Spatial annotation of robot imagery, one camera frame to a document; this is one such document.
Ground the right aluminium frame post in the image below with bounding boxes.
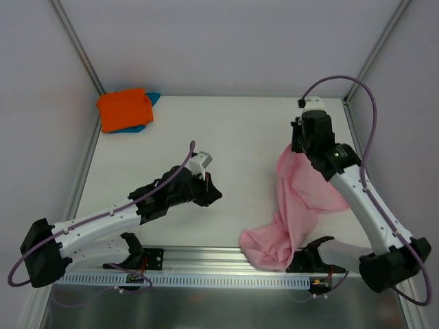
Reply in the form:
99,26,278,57
357,0,412,82

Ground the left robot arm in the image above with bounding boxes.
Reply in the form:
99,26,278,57
18,165,222,288

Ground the white slotted cable duct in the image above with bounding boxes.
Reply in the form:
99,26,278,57
57,271,311,290

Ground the pink t-shirt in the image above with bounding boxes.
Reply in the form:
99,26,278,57
239,145,349,271

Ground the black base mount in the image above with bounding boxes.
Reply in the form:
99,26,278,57
128,247,165,271
285,249,329,273

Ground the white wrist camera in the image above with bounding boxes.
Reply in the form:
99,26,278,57
189,151,213,180
297,97,324,112

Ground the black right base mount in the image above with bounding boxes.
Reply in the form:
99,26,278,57
285,249,329,273

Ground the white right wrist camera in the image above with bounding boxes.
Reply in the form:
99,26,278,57
297,97,324,112

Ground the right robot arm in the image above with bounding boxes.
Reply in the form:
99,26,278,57
291,110,431,293

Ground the folded blue t-shirt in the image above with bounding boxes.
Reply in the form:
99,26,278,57
115,93,161,134

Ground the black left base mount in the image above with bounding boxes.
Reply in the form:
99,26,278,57
128,247,165,271

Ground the left aluminium frame post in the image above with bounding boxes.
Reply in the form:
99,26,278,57
49,0,105,95

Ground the aluminium frame post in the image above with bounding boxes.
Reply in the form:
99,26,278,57
357,0,412,82
49,0,105,95

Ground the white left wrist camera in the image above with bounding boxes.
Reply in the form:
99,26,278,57
189,151,213,180

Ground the folded orange t-shirt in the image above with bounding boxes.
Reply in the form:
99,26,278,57
97,88,154,134

